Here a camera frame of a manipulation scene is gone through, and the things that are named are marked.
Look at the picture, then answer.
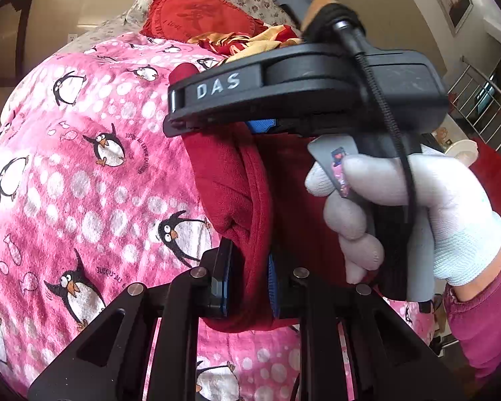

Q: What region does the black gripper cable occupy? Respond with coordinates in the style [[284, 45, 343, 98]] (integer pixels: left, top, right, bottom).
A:
[[332, 19, 416, 224]]

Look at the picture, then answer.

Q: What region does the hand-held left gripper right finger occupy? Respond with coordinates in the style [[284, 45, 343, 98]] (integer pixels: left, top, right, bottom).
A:
[[268, 255, 464, 401]]

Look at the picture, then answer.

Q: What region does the person's right forearm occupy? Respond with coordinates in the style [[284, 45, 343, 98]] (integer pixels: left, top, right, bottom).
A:
[[443, 232, 501, 389]]

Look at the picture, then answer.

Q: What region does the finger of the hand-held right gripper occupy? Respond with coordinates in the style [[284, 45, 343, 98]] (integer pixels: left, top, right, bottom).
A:
[[163, 111, 310, 138]]

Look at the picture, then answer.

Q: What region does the person's right hand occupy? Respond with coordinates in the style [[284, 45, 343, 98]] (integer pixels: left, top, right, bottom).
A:
[[305, 144, 501, 287]]

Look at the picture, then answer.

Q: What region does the red frilly pillow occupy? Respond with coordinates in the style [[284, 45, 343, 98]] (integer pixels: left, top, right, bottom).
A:
[[141, 0, 268, 44]]

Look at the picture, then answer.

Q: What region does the metal stair railing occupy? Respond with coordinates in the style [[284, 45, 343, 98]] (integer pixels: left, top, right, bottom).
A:
[[445, 56, 501, 151]]

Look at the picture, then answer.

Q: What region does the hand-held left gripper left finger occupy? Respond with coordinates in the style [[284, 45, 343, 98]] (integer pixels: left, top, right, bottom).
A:
[[27, 244, 236, 401]]

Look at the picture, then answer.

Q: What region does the pink penguin print blanket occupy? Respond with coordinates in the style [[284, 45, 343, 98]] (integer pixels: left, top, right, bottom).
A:
[[0, 35, 437, 401]]

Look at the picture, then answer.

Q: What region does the dark red garment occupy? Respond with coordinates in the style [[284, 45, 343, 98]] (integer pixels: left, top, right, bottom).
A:
[[169, 62, 385, 332]]

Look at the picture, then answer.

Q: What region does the yellow red striped blanket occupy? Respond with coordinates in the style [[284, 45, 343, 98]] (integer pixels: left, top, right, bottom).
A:
[[188, 25, 307, 65]]

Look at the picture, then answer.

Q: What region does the red fabric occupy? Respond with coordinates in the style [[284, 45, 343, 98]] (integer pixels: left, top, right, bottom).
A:
[[470, 138, 501, 226]]

